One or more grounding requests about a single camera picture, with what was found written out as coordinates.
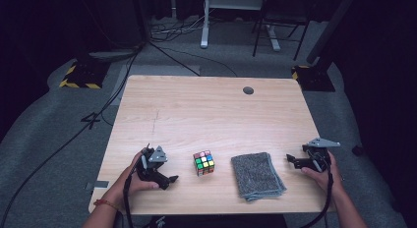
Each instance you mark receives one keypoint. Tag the multicoloured puzzle cube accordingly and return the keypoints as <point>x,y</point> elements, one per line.
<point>204,162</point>

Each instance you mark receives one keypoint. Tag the person's left hand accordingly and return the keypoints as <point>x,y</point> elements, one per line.
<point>139,186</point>

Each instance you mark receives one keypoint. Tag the grey cloth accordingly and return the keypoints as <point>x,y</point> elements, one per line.
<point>257,175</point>

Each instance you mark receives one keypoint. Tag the grey round table grommet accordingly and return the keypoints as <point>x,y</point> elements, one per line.
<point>248,90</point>

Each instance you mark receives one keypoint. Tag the person's right hand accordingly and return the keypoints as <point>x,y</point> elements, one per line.
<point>325,182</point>

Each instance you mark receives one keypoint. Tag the small black floor object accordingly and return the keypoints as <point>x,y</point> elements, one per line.
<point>358,150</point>

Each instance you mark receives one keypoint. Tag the white desk frame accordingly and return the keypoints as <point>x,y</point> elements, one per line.
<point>205,25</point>

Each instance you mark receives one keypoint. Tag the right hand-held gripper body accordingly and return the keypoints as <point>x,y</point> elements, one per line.
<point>317,157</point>

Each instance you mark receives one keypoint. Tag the grey tape strip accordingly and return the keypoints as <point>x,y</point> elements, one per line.
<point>100,184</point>

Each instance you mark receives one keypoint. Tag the grey slanted pole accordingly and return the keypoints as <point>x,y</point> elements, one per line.
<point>327,31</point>

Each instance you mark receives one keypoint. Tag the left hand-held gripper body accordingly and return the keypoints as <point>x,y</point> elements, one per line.
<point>151,170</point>

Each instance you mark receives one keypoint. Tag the black metal chair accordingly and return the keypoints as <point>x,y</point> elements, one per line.
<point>282,15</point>

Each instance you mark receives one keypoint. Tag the yellow-black striped stand base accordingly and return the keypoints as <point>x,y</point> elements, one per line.
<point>314,79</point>
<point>83,74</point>

